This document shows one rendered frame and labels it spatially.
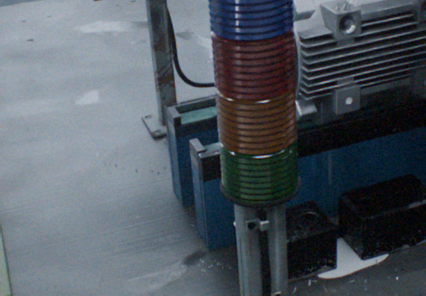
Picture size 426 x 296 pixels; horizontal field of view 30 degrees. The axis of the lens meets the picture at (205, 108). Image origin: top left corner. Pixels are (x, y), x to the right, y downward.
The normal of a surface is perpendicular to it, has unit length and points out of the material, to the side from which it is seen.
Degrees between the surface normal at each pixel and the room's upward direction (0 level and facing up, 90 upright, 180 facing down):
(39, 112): 0
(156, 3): 90
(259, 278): 90
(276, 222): 90
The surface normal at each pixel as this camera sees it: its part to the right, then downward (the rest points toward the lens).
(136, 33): -0.07, -0.89
